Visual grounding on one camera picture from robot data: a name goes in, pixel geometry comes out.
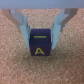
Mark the white cabinet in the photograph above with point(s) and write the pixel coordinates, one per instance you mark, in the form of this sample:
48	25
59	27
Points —
41	3

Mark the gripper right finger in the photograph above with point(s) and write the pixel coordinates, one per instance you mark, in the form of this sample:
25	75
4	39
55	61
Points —
60	26

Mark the purple block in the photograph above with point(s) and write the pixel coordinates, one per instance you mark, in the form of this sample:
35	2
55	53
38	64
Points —
40	41

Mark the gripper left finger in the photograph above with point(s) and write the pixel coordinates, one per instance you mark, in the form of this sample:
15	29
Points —
20	25

